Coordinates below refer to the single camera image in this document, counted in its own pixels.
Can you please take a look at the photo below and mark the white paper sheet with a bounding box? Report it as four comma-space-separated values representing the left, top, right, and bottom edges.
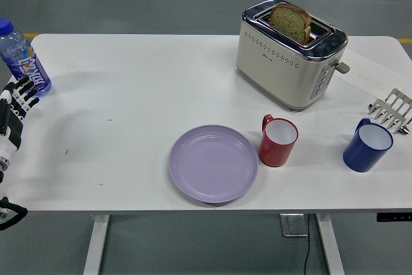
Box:
333, 46, 412, 96

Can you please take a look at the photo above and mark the brown bread slice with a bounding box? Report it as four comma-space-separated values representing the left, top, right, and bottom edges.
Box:
268, 3, 313, 45

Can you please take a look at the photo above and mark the cream chrome toaster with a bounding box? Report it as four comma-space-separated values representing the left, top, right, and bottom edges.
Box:
236, 0, 351, 111

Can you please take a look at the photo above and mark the black table control panel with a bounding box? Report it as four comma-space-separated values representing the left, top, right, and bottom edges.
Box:
376, 213, 412, 223

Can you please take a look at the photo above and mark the black hanging cable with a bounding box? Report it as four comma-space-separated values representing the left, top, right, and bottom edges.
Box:
304, 213, 312, 275

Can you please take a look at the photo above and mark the purple plate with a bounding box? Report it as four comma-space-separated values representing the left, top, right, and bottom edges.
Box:
169, 124, 259, 205

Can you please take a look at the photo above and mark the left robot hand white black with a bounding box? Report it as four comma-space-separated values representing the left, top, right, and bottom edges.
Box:
0, 77, 41, 164

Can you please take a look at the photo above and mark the blue drink bottle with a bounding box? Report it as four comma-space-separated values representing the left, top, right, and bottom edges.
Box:
0, 19, 53, 98

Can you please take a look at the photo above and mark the silver box under table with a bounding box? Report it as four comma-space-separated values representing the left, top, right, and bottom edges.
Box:
279, 213, 305, 238

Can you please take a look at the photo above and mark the red mug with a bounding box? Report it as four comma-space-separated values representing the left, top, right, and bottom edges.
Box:
258, 113, 299, 168

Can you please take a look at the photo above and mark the blue mug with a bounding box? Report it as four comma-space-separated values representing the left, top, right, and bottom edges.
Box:
342, 117, 394, 173

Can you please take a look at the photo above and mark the metal toast rack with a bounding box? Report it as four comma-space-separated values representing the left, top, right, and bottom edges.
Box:
368, 88, 412, 136

